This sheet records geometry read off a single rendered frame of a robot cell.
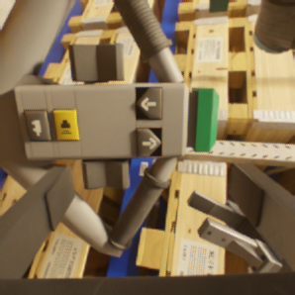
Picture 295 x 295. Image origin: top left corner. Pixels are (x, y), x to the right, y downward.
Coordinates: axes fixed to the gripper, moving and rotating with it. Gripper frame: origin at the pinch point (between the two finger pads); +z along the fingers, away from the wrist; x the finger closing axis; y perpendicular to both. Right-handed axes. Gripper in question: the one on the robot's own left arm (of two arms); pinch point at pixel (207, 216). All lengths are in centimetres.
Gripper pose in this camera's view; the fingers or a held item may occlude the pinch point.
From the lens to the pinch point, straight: 35.0
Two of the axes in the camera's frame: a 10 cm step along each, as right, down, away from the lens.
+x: -0.2, -3.0, 9.5
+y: -4.8, 8.4, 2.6
